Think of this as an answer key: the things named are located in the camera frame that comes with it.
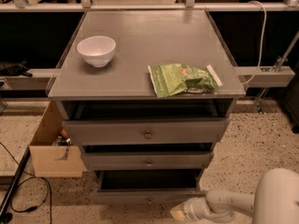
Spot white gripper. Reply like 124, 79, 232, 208
170, 198, 235, 223

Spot grey bottom drawer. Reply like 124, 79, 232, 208
90, 169, 205, 204

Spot grey drawer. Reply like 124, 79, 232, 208
81, 151, 214, 171
90, 169, 205, 204
63, 119, 229, 146

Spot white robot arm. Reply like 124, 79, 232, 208
170, 168, 299, 224

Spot grey drawer cabinet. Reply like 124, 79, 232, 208
46, 9, 247, 173

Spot grey middle drawer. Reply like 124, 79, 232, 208
81, 151, 214, 171

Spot grey top drawer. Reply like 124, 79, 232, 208
63, 119, 229, 146

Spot green chip bag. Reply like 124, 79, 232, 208
148, 63, 222, 98

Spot cardboard box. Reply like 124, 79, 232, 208
29, 102, 83, 177

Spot white bowl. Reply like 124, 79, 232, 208
77, 35, 116, 67

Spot black object on shelf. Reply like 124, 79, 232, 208
0, 61, 32, 77

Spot black floor cable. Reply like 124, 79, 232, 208
0, 141, 53, 224

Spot white hanging cable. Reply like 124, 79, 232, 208
241, 0, 268, 87

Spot metal rail frame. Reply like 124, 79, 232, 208
0, 0, 299, 91

